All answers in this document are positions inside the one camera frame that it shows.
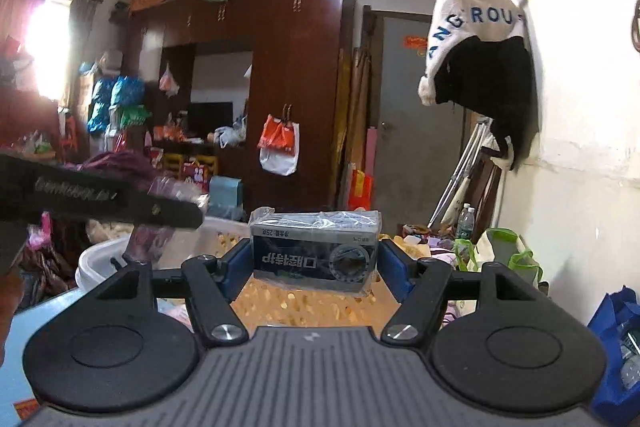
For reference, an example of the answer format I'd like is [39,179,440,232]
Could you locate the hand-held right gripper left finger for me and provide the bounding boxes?
[95,238,251,349]

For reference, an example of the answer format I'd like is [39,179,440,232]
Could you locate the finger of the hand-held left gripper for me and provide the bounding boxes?
[0,153,205,233]

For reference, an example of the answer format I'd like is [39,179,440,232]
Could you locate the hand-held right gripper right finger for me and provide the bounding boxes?
[380,240,540,349]

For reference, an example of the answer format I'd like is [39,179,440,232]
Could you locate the white plastic basket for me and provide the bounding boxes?
[75,216,252,295]

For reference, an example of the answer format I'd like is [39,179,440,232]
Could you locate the grey box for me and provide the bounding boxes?
[248,207,384,299]

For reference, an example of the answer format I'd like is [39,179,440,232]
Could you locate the person's left forearm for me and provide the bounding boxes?
[0,274,24,365]

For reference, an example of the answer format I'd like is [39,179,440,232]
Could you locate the purple cloth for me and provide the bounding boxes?
[80,151,157,190]

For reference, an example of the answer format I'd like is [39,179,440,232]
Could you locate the teal box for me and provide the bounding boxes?
[207,176,244,219]

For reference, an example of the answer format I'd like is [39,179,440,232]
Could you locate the plastic water bottle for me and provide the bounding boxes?
[455,203,477,241]

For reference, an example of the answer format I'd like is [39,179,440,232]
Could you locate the red bag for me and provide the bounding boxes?
[349,168,374,211]

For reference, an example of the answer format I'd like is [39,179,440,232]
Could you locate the green packet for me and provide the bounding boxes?
[119,105,152,128]

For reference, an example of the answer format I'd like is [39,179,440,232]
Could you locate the blue patterned bags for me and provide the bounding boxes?
[87,76,146,132]

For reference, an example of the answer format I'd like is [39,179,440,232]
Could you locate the red gift box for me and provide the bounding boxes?
[181,161,209,194]

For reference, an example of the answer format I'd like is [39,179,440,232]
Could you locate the pink roll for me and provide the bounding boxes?
[366,127,379,190]

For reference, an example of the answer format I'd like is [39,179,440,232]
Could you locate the metal crutch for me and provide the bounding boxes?
[427,117,495,229]

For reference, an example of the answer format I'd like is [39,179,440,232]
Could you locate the orange and white plastic bag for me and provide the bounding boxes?
[257,113,301,176]

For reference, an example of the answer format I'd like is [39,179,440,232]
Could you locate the pink and white hanging bag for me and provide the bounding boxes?
[159,63,180,98]

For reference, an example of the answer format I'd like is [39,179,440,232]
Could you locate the grey door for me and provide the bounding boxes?
[372,9,473,228]

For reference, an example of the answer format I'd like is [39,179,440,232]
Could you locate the black television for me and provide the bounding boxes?
[187,102,234,140]

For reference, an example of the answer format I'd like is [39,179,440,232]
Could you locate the leaning wooden planks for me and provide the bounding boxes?
[339,48,375,210]

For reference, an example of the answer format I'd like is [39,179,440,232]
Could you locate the brown wooden wardrobe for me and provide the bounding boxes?
[122,0,357,212]

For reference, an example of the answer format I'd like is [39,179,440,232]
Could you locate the pink curtain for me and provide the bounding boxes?
[0,0,51,45]

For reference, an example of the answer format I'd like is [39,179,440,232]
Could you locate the blue shopping bag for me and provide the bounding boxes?
[586,286,640,424]

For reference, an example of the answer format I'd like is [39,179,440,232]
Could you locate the white hoodie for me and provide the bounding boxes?
[418,0,530,106]

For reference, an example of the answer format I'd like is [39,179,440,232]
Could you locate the green-handled white bag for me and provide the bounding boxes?
[472,228,544,290]

